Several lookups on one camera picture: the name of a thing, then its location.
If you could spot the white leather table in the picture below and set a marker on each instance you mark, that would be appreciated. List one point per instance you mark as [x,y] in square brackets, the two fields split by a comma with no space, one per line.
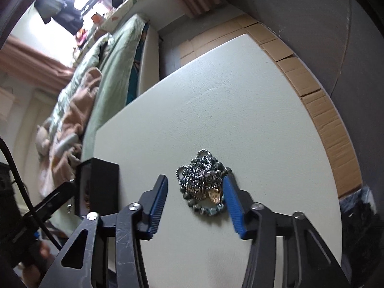
[225,96]

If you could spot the dark plastic bag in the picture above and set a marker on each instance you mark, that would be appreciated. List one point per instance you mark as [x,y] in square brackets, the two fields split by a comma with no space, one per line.
[360,231]

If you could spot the pink toy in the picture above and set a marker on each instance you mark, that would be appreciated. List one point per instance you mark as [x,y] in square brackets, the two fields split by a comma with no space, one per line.
[81,35]

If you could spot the black jewelry box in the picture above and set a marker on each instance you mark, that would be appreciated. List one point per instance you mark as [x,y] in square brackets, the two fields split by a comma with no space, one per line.
[103,186]

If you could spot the patterned window seat cushion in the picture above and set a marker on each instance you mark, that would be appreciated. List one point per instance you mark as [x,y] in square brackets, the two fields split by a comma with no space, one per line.
[126,9]

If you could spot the light green quilt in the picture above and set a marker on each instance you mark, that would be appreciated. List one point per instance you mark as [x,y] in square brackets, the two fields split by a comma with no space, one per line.
[87,63]

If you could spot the person's left hand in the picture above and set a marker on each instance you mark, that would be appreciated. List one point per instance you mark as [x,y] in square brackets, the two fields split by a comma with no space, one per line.
[31,276]

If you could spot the grey wardrobe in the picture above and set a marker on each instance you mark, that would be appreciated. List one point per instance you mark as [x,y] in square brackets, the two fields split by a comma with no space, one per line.
[315,36]

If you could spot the orange and white bag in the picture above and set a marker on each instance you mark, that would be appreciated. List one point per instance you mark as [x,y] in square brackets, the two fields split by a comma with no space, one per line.
[96,18]

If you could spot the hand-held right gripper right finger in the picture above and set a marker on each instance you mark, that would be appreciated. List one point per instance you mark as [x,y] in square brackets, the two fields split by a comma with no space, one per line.
[234,207]

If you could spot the beige plush toy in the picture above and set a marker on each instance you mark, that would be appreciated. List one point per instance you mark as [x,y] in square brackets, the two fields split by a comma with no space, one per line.
[43,141]

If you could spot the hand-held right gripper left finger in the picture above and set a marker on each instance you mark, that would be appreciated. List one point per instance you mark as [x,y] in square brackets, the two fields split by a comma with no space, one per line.
[157,204]

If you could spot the gold pendant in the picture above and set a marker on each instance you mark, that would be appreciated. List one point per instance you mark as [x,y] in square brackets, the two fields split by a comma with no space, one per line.
[214,196]

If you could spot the hanging dark clothes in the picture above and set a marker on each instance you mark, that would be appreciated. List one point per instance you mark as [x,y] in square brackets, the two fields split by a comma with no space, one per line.
[60,9]

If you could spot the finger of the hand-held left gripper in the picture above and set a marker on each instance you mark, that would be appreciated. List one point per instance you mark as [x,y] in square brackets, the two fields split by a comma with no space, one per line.
[54,199]

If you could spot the bed with green sheet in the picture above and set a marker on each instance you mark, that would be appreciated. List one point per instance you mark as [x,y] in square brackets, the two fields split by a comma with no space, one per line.
[114,81]

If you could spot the pink printed blanket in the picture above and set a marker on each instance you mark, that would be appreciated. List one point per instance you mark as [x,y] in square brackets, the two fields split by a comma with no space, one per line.
[84,96]

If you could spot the cardboard floor sheets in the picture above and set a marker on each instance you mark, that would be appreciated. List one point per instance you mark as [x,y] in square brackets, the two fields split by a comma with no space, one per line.
[330,126]

